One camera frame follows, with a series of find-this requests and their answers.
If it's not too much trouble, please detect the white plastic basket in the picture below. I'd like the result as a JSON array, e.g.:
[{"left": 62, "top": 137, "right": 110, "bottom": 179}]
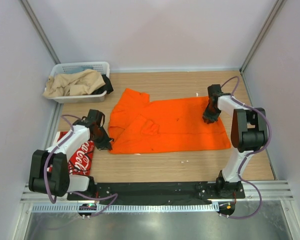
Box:
[{"left": 50, "top": 61, "right": 110, "bottom": 104}]

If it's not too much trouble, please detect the orange t shirt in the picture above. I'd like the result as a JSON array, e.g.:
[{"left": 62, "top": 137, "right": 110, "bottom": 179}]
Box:
[{"left": 108, "top": 88, "right": 231, "bottom": 155}]

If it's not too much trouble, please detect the beige t shirt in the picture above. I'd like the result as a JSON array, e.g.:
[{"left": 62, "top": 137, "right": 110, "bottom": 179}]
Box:
[{"left": 42, "top": 69, "right": 106, "bottom": 99}]

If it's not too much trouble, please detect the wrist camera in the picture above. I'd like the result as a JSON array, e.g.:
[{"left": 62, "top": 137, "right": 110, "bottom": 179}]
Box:
[
  {"left": 207, "top": 84, "right": 223, "bottom": 98},
  {"left": 86, "top": 109, "right": 105, "bottom": 126}
]

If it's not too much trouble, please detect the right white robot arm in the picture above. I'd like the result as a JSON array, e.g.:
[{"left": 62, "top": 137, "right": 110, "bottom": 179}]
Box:
[{"left": 202, "top": 93, "right": 270, "bottom": 198}]

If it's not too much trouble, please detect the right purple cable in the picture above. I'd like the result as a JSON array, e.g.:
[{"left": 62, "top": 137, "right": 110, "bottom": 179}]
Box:
[{"left": 218, "top": 76, "right": 273, "bottom": 220}]

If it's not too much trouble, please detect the red coca cola t shirt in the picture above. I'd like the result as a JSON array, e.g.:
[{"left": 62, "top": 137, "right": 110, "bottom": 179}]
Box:
[{"left": 55, "top": 130, "right": 98, "bottom": 176}]

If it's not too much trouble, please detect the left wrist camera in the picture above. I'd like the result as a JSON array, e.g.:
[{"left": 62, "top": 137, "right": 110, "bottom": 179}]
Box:
[{"left": 86, "top": 109, "right": 105, "bottom": 126}]

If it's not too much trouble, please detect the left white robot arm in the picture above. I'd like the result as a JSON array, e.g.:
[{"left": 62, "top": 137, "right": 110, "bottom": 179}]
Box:
[{"left": 28, "top": 119, "right": 113, "bottom": 204}]

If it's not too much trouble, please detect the light blue cloth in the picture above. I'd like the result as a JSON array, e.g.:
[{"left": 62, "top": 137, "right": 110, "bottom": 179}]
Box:
[{"left": 64, "top": 66, "right": 94, "bottom": 74}]

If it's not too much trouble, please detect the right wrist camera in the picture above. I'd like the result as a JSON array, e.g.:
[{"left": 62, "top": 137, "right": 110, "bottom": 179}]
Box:
[{"left": 207, "top": 84, "right": 223, "bottom": 98}]

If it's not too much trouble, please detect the black t shirt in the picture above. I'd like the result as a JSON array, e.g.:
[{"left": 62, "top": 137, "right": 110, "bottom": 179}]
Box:
[{"left": 92, "top": 74, "right": 114, "bottom": 95}]

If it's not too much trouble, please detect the aluminium frame rail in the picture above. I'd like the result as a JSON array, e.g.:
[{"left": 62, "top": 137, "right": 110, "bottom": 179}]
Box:
[{"left": 20, "top": 180, "right": 294, "bottom": 203}]

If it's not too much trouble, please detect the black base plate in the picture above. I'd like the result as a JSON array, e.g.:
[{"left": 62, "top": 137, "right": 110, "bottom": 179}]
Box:
[{"left": 82, "top": 181, "right": 246, "bottom": 206}]

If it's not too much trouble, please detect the white slotted cable duct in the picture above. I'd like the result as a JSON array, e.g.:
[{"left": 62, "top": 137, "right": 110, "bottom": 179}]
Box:
[{"left": 31, "top": 202, "right": 219, "bottom": 214}]

